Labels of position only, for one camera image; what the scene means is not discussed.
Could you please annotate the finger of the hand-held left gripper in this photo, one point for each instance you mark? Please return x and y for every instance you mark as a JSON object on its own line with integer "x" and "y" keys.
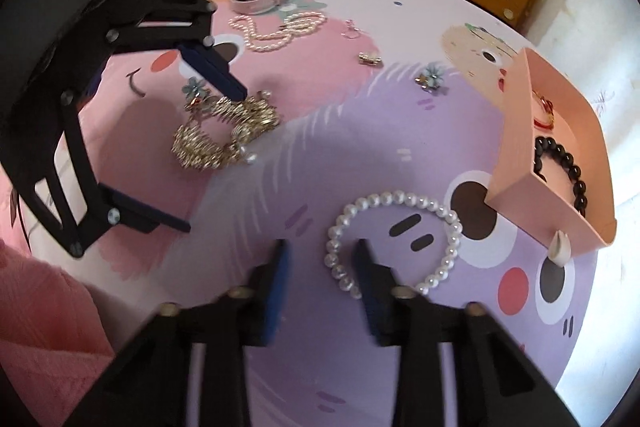
{"x": 215, "y": 69}
{"x": 145, "y": 209}

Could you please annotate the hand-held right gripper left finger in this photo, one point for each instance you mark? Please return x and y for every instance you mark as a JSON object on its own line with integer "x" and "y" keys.
{"x": 275, "y": 297}

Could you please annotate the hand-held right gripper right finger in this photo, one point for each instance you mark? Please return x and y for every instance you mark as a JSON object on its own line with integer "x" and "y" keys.
{"x": 372, "y": 302}

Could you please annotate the green flower earring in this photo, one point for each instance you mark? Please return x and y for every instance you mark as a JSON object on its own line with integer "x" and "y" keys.
{"x": 194, "y": 86}

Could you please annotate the blue flower brooch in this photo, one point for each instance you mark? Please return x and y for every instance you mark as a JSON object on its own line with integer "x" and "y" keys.
{"x": 430, "y": 77}

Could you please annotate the pink drawer box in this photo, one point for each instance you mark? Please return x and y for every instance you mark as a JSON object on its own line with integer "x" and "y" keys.
{"x": 520, "y": 132}

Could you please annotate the cartoon monster tablecloth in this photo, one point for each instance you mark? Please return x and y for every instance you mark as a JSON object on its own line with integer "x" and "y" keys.
{"x": 310, "y": 147}

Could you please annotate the pink fleece clothing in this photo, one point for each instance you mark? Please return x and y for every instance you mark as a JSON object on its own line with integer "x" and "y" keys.
{"x": 45, "y": 332}

